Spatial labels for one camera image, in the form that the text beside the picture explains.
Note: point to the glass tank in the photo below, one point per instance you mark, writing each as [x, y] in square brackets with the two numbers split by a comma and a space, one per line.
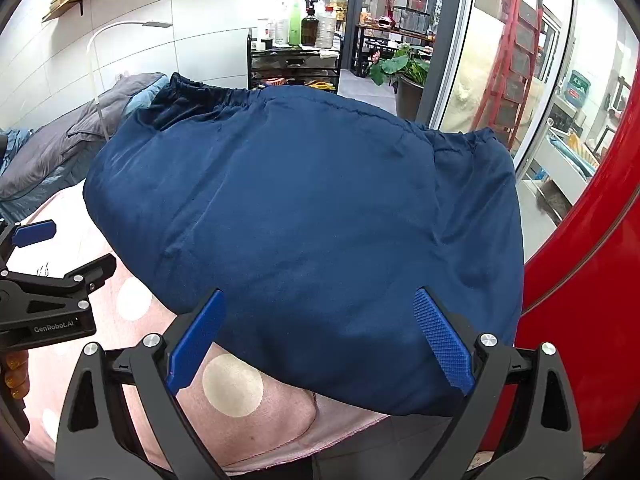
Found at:
[411, 17]

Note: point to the dark framed table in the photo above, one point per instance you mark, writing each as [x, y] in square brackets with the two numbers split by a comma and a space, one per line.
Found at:
[380, 35]

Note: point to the navy blue padded jacket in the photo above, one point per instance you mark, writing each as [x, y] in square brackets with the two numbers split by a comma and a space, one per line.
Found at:
[310, 210]

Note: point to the green bottle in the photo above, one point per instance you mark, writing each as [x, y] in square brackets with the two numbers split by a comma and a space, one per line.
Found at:
[295, 25]

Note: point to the brown glass bottle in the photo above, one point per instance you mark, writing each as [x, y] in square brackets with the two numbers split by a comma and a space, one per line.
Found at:
[310, 30]

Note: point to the person's left hand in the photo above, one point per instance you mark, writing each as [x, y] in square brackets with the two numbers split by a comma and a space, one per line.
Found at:
[15, 375]

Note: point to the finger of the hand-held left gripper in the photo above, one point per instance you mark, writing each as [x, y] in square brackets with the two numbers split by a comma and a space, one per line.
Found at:
[35, 234]
[92, 270]

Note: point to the clear bottle with red cap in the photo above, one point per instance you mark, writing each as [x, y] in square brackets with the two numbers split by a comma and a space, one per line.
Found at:
[326, 32]

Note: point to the pink polka dot blanket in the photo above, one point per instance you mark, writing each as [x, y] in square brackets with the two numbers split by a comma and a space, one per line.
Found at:
[280, 425]

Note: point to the red step ladder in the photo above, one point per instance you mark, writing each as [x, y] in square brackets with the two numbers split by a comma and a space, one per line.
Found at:
[525, 35]

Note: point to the steel counter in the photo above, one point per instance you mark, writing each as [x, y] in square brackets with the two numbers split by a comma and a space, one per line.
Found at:
[555, 180]

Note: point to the black storage cart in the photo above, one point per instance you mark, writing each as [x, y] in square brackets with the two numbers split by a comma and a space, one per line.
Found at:
[295, 62]

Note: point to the blue water jug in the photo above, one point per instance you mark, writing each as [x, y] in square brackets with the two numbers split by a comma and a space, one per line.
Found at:
[579, 90]

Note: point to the potted green plant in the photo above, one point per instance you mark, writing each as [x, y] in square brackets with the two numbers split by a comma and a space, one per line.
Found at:
[400, 67]

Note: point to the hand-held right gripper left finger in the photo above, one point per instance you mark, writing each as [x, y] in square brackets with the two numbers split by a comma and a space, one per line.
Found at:
[197, 342]

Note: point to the white gooseneck lamp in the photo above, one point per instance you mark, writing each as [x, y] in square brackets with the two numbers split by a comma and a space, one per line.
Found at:
[100, 35]

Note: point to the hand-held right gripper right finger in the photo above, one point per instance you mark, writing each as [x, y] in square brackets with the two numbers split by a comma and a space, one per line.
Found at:
[442, 340]

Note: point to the tall white bottle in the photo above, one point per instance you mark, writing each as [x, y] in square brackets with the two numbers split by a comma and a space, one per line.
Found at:
[281, 27]

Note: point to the grey quilt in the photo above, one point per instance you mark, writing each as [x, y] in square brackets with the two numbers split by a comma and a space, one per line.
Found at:
[50, 150]

